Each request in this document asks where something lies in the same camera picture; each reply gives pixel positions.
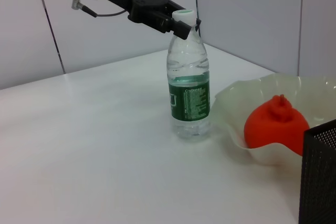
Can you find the pale green wavy glass bowl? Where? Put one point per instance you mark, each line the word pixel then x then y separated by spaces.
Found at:
pixel 236 98

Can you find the black mesh pen holder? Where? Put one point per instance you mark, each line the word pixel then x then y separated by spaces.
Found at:
pixel 320 182

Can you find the clear green-label water bottle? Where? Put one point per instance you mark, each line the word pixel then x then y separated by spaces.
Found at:
pixel 189 77

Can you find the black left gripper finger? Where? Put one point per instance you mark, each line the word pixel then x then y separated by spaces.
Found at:
pixel 181 30
pixel 198 26

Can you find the orange toy fruit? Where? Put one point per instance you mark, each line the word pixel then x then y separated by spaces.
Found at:
pixel 273 127

